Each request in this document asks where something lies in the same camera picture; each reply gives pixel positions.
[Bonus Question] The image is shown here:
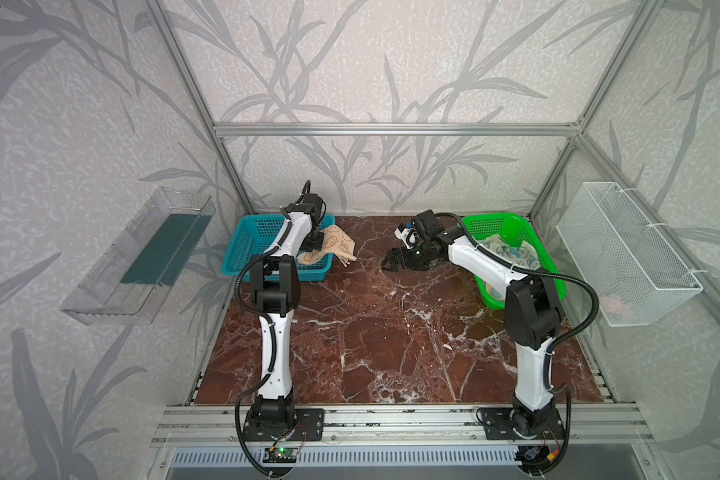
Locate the right wired connector board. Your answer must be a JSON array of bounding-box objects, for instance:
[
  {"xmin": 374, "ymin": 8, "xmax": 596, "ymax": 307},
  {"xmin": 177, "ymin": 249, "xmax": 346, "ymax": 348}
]
[{"xmin": 516, "ymin": 446, "xmax": 559, "ymax": 467}]

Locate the green plastic basket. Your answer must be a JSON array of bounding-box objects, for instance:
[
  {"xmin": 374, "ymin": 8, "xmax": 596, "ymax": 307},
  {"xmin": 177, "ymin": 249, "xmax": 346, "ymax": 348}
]
[{"xmin": 460, "ymin": 212, "xmax": 568, "ymax": 311}]

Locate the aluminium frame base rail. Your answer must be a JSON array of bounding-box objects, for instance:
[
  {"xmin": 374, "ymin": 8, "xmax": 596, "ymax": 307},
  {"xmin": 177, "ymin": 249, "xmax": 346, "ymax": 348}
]
[{"xmin": 139, "ymin": 403, "xmax": 673, "ymax": 479}]

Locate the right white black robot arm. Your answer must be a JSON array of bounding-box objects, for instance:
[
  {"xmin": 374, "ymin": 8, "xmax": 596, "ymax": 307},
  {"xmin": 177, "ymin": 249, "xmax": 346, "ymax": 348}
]
[{"xmin": 381, "ymin": 210, "xmax": 600, "ymax": 437}]

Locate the teal plastic basket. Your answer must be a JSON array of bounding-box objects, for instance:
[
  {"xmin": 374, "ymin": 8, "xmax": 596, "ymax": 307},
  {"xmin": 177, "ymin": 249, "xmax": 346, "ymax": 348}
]
[{"xmin": 221, "ymin": 214, "xmax": 334, "ymax": 282}]

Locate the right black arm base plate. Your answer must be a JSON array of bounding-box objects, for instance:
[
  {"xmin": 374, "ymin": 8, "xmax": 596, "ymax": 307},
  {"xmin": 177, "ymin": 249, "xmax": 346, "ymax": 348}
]
[{"xmin": 476, "ymin": 405, "xmax": 566, "ymax": 441}]

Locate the clear plastic wall shelf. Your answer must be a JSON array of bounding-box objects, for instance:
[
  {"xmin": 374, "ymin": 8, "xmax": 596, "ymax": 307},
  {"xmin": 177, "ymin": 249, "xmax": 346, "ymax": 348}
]
[{"xmin": 61, "ymin": 187, "xmax": 216, "ymax": 326}]

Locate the orange bunny towel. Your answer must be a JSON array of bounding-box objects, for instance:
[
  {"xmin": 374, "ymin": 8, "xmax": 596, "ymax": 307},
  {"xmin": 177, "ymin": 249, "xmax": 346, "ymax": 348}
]
[{"xmin": 297, "ymin": 225, "xmax": 357, "ymax": 266}]

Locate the pink item in wire basket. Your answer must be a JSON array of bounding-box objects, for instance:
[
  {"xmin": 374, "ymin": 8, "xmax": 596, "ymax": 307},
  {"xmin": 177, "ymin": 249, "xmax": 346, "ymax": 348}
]
[{"xmin": 599, "ymin": 294, "xmax": 629, "ymax": 315}]

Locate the blue bunny towel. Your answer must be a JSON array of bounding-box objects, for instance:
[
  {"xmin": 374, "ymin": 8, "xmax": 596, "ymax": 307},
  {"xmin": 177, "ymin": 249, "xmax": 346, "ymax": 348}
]
[{"xmin": 478, "ymin": 234, "xmax": 541, "ymax": 270}]

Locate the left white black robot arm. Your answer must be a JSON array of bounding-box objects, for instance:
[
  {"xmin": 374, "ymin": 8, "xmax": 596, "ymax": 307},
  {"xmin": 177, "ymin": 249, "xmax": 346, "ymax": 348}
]
[{"xmin": 234, "ymin": 181, "xmax": 325, "ymax": 430}]

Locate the green lit circuit board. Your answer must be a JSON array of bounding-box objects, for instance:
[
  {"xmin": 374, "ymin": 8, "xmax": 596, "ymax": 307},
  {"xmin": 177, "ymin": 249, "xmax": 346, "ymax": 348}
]
[{"xmin": 262, "ymin": 446, "xmax": 300, "ymax": 464}]

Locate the white wire mesh basket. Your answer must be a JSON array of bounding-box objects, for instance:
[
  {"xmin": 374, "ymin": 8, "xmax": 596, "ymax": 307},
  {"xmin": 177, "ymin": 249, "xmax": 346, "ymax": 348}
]
[{"xmin": 557, "ymin": 182, "xmax": 703, "ymax": 328}]

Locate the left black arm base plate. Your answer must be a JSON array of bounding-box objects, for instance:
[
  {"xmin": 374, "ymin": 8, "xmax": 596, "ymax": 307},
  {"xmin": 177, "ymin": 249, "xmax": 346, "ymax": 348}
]
[{"xmin": 243, "ymin": 408, "xmax": 325, "ymax": 442}]

